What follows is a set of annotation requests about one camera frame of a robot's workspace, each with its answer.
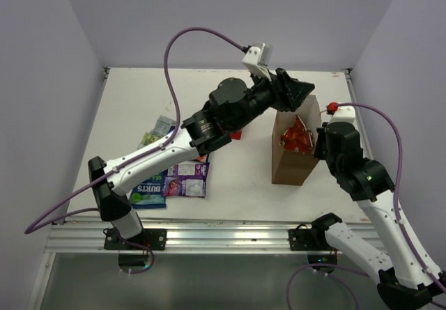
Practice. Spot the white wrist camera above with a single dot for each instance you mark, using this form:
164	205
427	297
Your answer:
256	60
339	113

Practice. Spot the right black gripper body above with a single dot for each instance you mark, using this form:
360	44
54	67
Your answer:
321	152

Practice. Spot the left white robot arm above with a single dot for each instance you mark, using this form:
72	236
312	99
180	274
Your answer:
198	135

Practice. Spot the brown paper bag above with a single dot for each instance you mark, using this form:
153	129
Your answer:
288	167

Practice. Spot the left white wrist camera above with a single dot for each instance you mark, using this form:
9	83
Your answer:
256	60

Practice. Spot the grey-green Himalaya snack packet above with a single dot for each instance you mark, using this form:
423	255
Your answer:
164	125

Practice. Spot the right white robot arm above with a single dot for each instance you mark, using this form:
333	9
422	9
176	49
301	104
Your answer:
404	274

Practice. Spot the purple snack bag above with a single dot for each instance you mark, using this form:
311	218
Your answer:
187	179

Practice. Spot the blue Burts chilli bag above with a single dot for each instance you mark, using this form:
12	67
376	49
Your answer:
202	159

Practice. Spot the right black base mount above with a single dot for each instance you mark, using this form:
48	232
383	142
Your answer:
312	242

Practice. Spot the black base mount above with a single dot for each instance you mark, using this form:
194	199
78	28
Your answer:
312	242
136	255

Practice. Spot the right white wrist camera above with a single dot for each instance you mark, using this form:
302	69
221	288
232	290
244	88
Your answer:
339	113

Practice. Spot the red Doritos chip bag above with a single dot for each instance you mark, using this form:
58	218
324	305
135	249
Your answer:
298	138

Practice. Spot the aluminium mounting rail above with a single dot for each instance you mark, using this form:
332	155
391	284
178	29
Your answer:
85	235

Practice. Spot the red candy snack bag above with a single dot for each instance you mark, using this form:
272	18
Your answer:
236	135

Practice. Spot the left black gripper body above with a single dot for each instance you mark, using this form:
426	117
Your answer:
262	95

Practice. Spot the blue-green Burts sea salt bag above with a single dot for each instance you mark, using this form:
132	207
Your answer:
149	193

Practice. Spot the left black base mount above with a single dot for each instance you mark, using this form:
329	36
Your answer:
136	255

